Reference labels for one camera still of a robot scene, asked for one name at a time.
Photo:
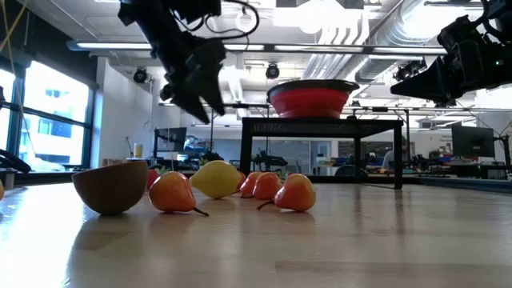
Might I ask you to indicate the yellow container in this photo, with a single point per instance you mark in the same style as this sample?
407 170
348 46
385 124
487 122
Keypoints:
138 150

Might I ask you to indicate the black background rig frame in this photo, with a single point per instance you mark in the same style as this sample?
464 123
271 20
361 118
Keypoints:
248 105

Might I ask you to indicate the black computer monitor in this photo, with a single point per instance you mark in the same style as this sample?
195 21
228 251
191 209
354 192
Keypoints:
172 138
474 141

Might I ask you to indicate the silver ventilation duct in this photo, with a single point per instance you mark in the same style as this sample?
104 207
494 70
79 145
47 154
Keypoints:
384 28

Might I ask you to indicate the black perforated metal shelf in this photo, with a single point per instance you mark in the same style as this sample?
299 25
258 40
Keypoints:
320 127

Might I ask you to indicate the small orange plastic pear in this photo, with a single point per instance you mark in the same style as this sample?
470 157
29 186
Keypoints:
172 194
249 186
296 194
267 186
242 180

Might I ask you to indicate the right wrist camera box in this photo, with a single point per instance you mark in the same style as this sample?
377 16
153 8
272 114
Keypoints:
458 36

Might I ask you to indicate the black overhead light bar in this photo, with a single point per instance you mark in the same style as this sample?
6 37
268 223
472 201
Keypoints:
320 48

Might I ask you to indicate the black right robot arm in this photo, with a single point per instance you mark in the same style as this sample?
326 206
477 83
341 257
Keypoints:
498 20

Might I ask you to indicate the person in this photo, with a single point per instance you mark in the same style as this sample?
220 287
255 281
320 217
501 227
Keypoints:
389 160

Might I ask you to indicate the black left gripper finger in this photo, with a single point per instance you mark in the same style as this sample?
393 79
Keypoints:
214 92
188 100

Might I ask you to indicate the black ceiling camera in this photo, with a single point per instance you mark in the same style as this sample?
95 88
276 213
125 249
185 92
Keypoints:
404 74
446 103
273 71
140 75

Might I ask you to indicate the black background robot arm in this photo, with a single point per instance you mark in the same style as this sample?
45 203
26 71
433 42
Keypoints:
268 161

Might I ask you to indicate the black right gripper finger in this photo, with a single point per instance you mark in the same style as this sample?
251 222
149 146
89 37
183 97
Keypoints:
436 93
428 76

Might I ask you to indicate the large window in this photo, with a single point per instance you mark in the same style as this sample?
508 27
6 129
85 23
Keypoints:
56 120

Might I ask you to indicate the yellow plastic lemon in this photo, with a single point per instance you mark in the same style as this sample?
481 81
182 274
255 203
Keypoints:
216 180

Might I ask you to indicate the red collapsible colander bowl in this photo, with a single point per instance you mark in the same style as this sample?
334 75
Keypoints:
312 102

